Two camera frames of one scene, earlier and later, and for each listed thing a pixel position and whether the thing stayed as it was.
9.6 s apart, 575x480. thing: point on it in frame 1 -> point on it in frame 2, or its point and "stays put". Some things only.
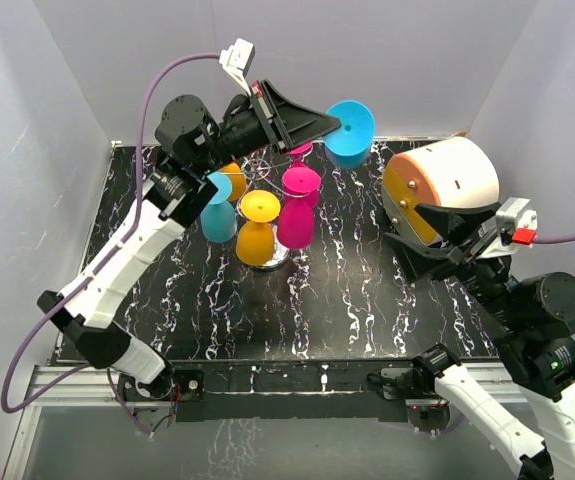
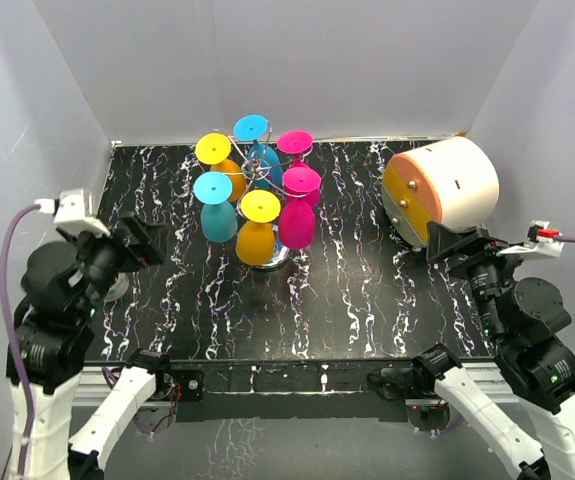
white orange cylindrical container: (455, 173) stays put
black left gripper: (291, 123) -> (150, 244)
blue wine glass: (219, 220) stays put
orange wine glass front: (255, 239) stays put
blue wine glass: (351, 145) -> (263, 163)
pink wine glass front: (296, 213) stays put
